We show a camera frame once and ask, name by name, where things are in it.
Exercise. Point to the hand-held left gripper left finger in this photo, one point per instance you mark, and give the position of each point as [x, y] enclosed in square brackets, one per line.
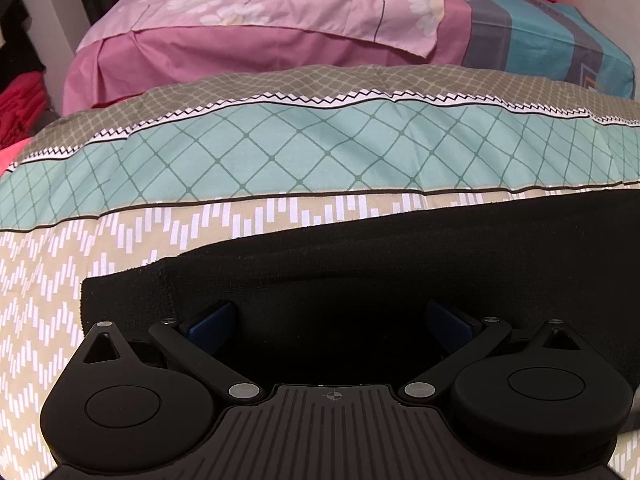
[212, 327]

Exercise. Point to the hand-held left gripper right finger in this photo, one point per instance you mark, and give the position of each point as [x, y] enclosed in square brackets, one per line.
[452, 322]

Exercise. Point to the black pants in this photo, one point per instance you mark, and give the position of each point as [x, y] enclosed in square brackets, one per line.
[400, 280]

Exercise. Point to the patterned beige teal bed sheet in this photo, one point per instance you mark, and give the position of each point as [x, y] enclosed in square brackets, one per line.
[200, 175]

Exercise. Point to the coral pink cloth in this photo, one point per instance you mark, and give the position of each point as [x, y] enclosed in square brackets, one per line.
[11, 156]

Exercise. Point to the teal grey striped pillow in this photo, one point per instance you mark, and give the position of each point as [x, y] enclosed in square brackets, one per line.
[545, 40]

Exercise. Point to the pink floral pillow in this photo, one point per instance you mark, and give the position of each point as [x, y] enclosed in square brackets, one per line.
[250, 25]

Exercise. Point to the dark hanging clothes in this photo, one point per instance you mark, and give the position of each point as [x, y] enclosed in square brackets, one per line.
[17, 25]

